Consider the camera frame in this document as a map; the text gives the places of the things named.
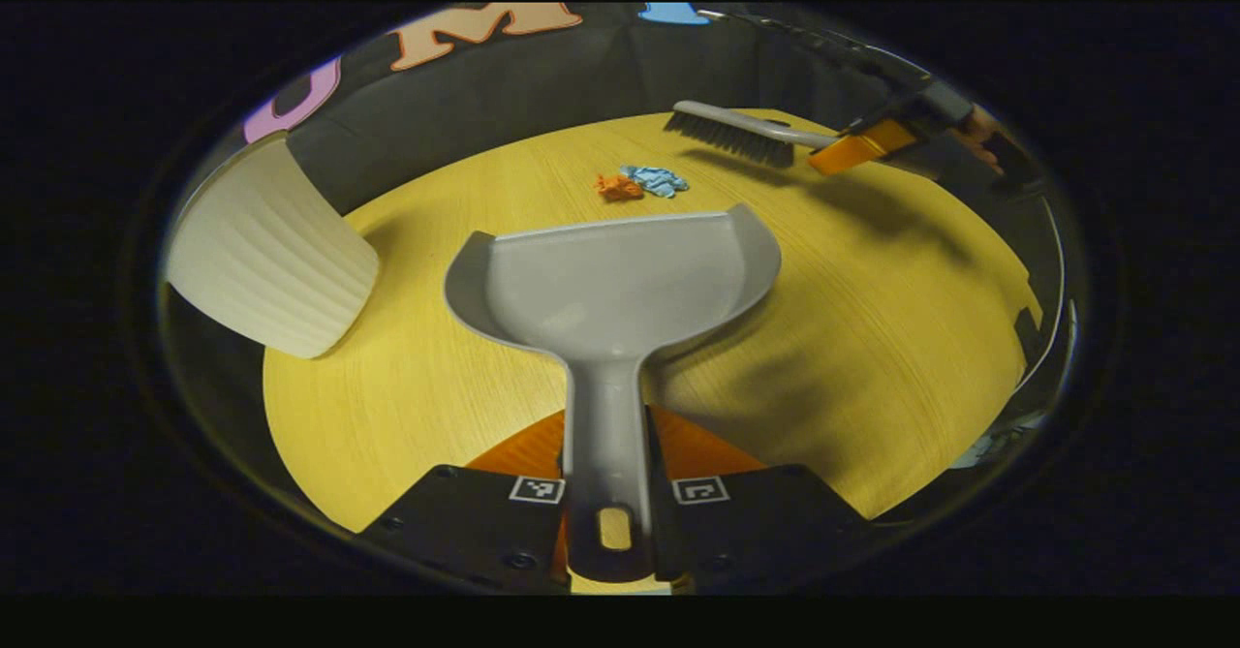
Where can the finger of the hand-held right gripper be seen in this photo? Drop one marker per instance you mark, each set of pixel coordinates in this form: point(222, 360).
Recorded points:
point(891, 110)
point(862, 149)

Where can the blue paper scrap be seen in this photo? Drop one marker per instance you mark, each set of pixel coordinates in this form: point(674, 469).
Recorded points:
point(657, 180)

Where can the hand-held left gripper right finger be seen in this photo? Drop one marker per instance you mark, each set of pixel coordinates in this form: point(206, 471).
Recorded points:
point(756, 522)

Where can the orange paper scrap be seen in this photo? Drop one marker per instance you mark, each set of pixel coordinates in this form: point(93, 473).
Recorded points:
point(618, 187)

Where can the grey plastic dustpan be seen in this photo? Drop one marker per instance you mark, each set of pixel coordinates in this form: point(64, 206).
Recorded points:
point(610, 290)

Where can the white ribbed garbage bin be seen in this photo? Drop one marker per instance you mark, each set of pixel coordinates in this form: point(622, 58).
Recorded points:
point(271, 251)

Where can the small grey broom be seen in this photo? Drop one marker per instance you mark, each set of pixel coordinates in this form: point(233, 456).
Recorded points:
point(736, 130)

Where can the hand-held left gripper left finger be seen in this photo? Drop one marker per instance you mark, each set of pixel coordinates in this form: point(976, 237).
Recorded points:
point(465, 522)

